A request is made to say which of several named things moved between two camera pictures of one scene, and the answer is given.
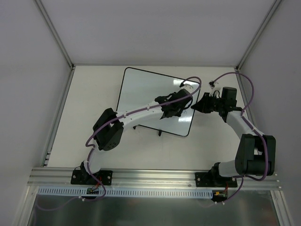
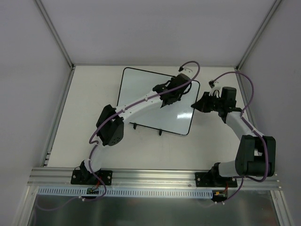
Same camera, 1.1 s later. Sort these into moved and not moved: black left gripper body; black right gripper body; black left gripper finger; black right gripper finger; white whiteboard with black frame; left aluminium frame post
Moved: black left gripper finger; black left gripper body
Not moved: left aluminium frame post; black right gripper body; black right gripper finger; white whiteboard with black frame
